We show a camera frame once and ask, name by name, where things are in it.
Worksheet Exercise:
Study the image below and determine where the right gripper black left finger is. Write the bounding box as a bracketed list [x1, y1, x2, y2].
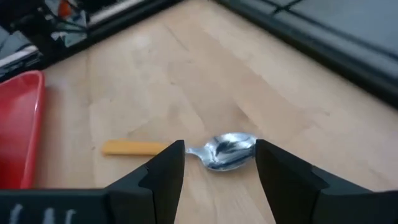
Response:
[0, 139, 186, 224]

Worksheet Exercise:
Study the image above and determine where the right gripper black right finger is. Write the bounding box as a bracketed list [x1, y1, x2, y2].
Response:
[255, 139, 398, 224]

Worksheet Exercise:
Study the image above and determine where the spoon with yellow handle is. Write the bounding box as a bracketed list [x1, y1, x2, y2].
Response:
[101, 132, 259, 172]

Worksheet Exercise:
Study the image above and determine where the red plastic serving tray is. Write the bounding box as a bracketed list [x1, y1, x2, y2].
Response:
[0, 70, 46, 190]

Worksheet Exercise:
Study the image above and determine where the black aluminium table frame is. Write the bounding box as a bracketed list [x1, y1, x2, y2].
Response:
[0, 0, 398, 109]

